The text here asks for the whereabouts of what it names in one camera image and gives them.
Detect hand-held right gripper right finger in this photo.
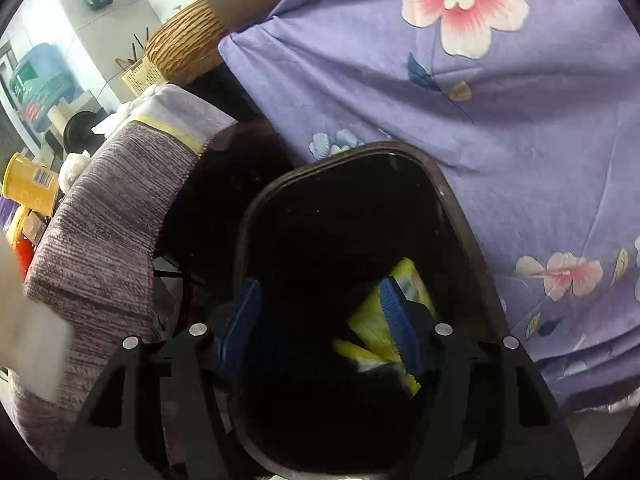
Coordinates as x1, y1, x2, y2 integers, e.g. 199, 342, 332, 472
377, 276, 586, 480

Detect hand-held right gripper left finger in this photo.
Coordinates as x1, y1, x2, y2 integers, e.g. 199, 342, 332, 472
59, 280, 266, 480

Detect yellow snack packet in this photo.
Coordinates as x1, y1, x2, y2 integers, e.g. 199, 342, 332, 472
332, 257, 436, 401

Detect black trash bin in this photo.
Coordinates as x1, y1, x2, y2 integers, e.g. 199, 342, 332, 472
231, 141, 511, 478

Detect purple floral bed sheet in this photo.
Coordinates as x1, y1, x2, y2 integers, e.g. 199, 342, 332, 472
217, 0, 640, 413

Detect blurred white object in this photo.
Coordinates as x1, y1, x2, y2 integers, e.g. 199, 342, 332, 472
0, 235, 76, 401

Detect red plastic object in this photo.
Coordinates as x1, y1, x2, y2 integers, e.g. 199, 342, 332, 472
15, 239, 36, 281

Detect black round object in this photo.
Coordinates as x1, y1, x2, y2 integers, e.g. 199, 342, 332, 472
62, 110, 106, 153

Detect yellow plastic cup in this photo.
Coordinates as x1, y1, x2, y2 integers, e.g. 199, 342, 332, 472
1, 152, 61, 218

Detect beige slotted utensil holder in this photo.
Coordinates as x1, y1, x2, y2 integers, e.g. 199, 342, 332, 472
122, 57, 166, 97

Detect paper towel roll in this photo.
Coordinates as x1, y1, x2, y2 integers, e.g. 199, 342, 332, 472
47, 102, 72, 136

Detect woven wood-pattern basin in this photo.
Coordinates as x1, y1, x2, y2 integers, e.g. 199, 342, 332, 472
144, 0, 236, 81

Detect bunch of dark chopsticks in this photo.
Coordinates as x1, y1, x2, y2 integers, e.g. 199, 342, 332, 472
130, 26, 151, 62

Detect blue water jug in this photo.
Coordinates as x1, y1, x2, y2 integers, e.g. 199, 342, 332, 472
9, 42, 83, 136

